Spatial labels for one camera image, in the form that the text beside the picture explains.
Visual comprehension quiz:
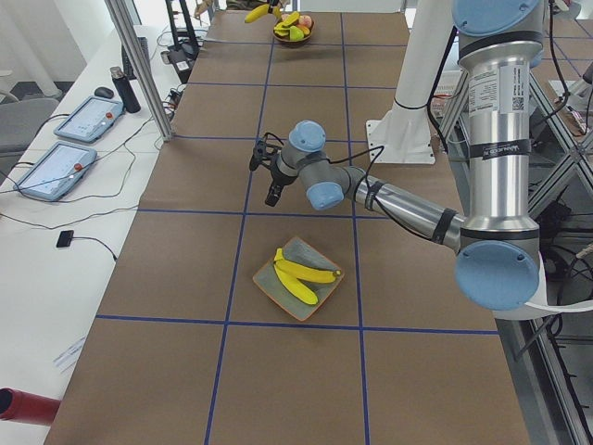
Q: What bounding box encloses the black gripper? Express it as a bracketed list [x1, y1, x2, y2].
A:
[265, 163, 297, 207]

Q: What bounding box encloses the yellow banana with brown tip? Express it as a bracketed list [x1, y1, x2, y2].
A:
[274, 260, 341, 284]

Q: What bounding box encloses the plain yellow banana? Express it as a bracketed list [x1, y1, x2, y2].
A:
[273, 248, 319, 306]

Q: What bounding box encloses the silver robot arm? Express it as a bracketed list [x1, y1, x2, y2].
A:
[250, 1, 547, 320]

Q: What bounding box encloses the grey square plate orange rim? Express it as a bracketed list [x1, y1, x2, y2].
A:
[252, 236, 345, 322]

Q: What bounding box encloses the brown woven wicker basket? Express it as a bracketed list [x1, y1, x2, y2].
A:
[272, 15, 314, 46]

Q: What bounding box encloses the green apple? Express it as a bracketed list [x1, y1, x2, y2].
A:
[289, 25, 306, 42]

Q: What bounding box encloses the pink apple right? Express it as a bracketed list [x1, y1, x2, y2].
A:
[298, 15, 312, 29]

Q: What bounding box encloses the brown paper table cover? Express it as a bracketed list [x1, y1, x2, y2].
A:
[46, 12, 530, 444]

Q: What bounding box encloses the black water bottle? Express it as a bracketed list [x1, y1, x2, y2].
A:
[109, 66, 141, 113]

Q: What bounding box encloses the far blue teach pendant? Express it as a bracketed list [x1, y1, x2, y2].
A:
[54, 95, 124, 144]

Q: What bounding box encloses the blue teach pendant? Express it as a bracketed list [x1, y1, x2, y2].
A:
[13, 142, 97, 202]
[54, 95, 124, 144]

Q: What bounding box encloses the black computer mouse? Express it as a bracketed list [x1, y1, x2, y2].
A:
[94, 86, 115, 99]

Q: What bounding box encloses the small black phone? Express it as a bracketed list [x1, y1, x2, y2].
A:
[56, 230, 74, 248]

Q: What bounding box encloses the near blue teach pendant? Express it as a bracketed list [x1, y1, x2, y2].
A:
[13, 142, 97, 202]

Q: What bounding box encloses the red cylinder bottle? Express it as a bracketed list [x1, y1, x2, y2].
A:
[1, 388, 61, 426]

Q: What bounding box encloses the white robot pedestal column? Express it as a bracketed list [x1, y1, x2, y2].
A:
[372, 0, 461, 159]

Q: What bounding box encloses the grey aluminium frame post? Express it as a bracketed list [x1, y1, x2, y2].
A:
[105, 0, 173, 142]

